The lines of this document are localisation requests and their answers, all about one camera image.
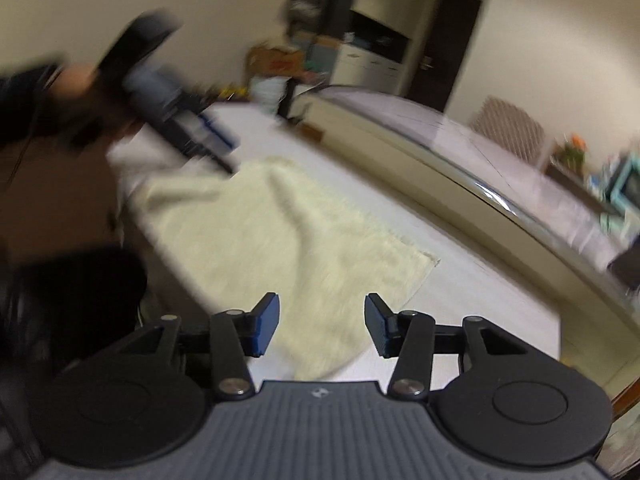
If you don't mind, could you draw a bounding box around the orange flower bouquet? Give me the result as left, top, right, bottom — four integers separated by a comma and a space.
559, 132, 590, 173

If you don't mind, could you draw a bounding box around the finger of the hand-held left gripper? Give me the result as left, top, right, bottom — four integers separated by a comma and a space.
170, 132, 235, 177
192, 107, 237, 152

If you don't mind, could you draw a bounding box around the teal small appliance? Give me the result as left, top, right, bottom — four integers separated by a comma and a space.
606, 156, 640, 222

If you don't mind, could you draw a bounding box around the person's left hand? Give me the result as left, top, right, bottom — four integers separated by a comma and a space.
50, 62, 133, 136

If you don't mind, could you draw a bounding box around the cream terry towel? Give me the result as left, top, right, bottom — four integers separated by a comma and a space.
131, 157, 442, 382

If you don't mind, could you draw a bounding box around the glass-topped dining table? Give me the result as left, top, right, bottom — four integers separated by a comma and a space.
300, 84, 640, 321

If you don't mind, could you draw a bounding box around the person's left forearm black sleeve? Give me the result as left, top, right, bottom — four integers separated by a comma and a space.
0, 62, 68, 148

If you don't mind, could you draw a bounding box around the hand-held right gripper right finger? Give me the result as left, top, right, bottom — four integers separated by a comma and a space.
364, 293, 541, 402

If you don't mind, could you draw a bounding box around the grey hanging bag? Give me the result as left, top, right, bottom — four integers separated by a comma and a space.
281, 0, 323, 43

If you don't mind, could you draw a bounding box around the white plastic bucket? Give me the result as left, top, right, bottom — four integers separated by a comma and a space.
249, 76, 287, 117

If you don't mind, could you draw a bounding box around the person's dark clothing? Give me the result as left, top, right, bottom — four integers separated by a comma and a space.
0, 242, 150, 411

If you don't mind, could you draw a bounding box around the dark brown door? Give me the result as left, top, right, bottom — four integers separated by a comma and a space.
405, 0, 485, 115

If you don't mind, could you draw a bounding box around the beige quilted chair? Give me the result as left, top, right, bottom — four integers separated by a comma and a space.
470, 95, 547, 167

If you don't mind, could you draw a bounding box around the white and black cabinet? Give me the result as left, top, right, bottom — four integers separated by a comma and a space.
327, 0, 441, 97

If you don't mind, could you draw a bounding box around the brown cardboard box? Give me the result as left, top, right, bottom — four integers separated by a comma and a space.
245, 44, 307, 82

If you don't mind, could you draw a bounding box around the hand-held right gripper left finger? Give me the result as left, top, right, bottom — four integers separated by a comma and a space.
107, 292, 282, 402

